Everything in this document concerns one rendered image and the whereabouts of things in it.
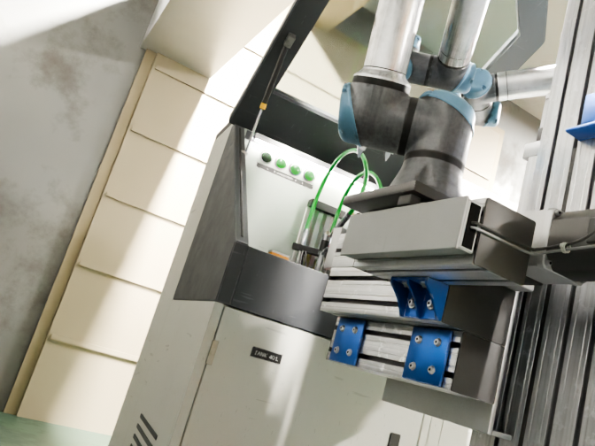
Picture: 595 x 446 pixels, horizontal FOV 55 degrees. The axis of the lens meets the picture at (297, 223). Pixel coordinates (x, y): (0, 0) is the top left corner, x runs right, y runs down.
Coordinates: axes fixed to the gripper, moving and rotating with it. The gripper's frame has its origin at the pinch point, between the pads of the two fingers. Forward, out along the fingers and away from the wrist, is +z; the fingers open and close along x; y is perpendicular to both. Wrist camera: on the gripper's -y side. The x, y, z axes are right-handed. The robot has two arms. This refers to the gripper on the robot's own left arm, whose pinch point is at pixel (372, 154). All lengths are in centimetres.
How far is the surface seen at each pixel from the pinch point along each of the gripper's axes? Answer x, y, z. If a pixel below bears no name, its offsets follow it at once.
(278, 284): -25.4, 31.0, 25.8
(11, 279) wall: -149, -127, 162
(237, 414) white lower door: -33, 54, 49
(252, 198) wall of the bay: -29, -31, 37
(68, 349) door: -114, -107, 195
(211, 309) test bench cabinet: -42, 37, 30
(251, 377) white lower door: -30, 47, 43
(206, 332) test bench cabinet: -43, 42, 33
